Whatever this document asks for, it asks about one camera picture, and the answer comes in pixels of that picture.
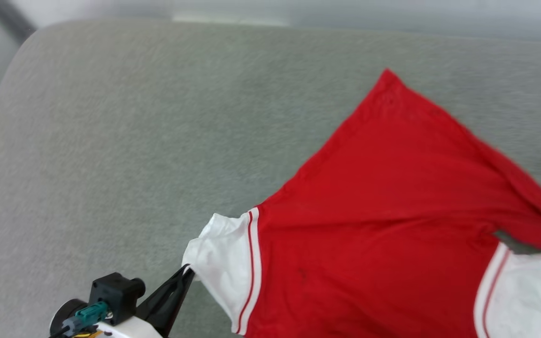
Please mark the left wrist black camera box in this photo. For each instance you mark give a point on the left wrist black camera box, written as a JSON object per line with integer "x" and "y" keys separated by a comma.
{"x": 115, "y": 293}

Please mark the red and white jersey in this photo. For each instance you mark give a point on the red and white jersey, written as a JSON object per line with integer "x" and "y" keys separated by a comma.
{"x": 383, "y": 225}

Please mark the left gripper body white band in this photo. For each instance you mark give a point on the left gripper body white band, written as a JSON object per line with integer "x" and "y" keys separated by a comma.
{"x": 129, "y": 329}

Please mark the grey fabric sofa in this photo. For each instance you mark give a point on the grey fabric sofa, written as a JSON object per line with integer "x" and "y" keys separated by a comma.
{"x": 134, "y": 155}

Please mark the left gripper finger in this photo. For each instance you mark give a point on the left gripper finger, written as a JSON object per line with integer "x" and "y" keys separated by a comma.
{"x": 167, "y": 291}
{"x": 174, "y": 310}

